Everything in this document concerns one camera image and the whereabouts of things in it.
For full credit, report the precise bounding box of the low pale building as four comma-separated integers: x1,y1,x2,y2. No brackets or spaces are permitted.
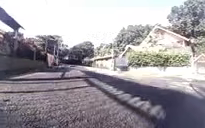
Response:
89,54,116,70

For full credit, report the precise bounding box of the pole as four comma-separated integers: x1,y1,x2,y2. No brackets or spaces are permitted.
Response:
111,49,117,72

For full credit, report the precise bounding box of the row of trees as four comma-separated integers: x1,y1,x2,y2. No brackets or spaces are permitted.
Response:
33,23,154,64

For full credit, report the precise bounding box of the pale stone kerb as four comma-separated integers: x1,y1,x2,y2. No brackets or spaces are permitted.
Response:
77,69,168,122

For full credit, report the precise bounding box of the green hedge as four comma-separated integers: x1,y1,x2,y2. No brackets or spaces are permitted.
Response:
126,49,193,68

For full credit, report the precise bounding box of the grey gravel pavement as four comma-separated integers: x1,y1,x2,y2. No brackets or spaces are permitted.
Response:
0,65,158,128

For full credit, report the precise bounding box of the beige house with gabled roof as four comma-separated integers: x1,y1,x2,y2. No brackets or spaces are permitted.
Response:
120,24,193,58

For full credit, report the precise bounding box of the grey asphalt road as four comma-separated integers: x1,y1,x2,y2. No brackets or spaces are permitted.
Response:
73,65,205,128

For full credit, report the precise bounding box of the small gabled gate shelter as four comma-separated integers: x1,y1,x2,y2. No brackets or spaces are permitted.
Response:
192,53,205,76

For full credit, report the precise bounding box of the large green tree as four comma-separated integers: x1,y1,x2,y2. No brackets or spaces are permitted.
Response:
167,0,205,54

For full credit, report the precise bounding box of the building with overhanging roof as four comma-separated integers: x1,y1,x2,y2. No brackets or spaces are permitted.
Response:
0,0,26,58

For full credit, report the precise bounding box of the pale boundary wall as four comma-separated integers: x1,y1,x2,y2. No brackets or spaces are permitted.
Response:
127,65,195,77

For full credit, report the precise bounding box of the low grey wall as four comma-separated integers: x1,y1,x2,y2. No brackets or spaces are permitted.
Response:
0,53,48,74

